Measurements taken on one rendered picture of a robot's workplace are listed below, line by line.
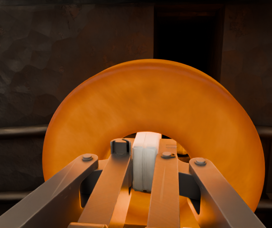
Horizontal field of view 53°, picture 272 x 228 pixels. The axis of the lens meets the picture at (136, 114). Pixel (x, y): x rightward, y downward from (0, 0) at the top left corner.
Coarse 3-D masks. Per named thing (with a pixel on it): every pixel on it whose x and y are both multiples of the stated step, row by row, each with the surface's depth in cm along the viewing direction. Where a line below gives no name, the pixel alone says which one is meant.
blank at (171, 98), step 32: (128, 64) 17; (160, 64) 17; (96, 96) 18; (128, 96) 17; (160, 96) 17; (192, 96) 17; (224, 96) 16; (64, 128) 18; (96, 128) 18; (128, 128) 18; (160, 128) 18; (192, 128) 17; (224, 128) 17; (64, 160) 19; (224, 160) 18; (256, 160) 17; (256, 192) 18; (192, 224) 19
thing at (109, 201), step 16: (112, 144) 16; (128, 144) 16; (112, 160) 15; (128, 160) 15; (112, 176) 13; (96, 192) 12; (112, 192) 12; (128, 192) 15; (96, 208) 11; (112, 208) 11; (80, 224) 9; (96, 224) 9; (112, 224) 11
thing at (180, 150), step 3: (162, 135) 29; (162, 138) 29; (165, 138) 29; (168, 138) 28; (171, 138) 28; (177, 144) 28; (177, 147) 28; (180, 147) 28; (177, 150) 28; (180, 150) 28; (183, 150) 28; (177, 153) 28; (180, 153) 28; (183, 153) 28; (186, 153) 28; (180, 156) 29; (183, 156) 29; (186, 156) 29
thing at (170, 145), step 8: (160, 144) 18; (168, 144) 18; (176, 144) 18; (176, 152) 17; (184, 168) 15; (184, 176) 15; (192, 176) 14; (184, 184) 15; (192, 184) 14; (184, 192) 15; (192, 192) 15; (200, 192) 14
